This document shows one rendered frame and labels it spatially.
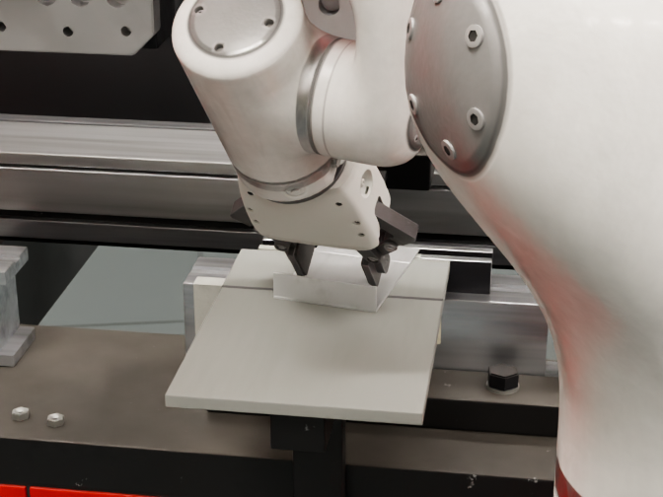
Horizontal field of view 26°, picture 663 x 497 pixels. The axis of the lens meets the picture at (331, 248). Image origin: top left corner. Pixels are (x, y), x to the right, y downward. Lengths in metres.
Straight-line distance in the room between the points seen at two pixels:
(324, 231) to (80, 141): 0.56
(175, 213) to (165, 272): 2.16
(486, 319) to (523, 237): 0.79
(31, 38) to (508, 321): 0.46
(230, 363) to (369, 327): 0.12
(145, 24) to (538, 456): 0.47
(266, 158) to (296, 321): 0.20
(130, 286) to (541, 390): 2.47
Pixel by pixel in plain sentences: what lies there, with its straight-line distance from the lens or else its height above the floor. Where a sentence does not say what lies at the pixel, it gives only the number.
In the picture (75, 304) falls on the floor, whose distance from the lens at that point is 3.53.
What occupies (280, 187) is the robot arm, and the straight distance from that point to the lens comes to 0.98.
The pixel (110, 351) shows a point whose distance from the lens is 1.35.
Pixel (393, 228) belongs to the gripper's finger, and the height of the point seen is 1.08.
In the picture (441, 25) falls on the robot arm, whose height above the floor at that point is 1.38.
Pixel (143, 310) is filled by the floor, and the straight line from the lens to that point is 3.48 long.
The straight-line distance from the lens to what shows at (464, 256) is 1.23.
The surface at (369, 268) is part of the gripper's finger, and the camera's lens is 1.12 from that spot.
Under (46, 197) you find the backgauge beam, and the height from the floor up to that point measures 0.94.
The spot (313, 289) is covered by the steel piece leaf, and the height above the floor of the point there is 1.01.
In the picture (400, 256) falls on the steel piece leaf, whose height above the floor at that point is 1.00.
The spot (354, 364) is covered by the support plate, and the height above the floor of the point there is 1.00.
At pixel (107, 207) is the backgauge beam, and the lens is 1.54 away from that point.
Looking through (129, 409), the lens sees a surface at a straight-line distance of 1.25.
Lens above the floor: 1.48
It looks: 23 degrees down
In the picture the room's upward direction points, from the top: straight up
